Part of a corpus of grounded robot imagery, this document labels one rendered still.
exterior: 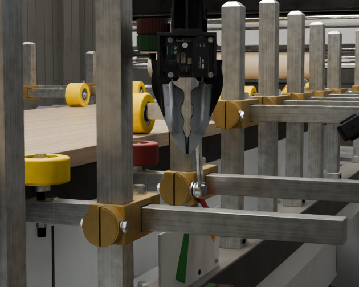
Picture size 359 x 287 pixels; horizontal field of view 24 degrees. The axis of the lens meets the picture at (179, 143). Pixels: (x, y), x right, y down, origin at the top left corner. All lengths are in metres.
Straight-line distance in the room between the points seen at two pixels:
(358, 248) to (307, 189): 2.74
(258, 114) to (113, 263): 0.57
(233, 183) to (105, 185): 0.30
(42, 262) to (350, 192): 0.48
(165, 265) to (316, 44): 1.17
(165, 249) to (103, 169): 0.18
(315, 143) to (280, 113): 0.72
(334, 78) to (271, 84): 0.75
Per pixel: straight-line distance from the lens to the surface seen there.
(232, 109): 1.47
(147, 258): 1.69
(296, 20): 1.98
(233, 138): 1.50
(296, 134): 1.98
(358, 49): 2.96
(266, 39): 1.74
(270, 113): 1.52
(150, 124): 1.62
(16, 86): 0.81
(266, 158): 1.74
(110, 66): 1.03
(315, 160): 2.23
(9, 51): 0.80
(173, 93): 1.03
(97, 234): 1.03
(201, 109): 1.01
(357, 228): 3.97
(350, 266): 4.02
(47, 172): 1.11
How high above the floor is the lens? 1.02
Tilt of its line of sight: 5 degrees down
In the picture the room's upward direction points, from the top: straight up
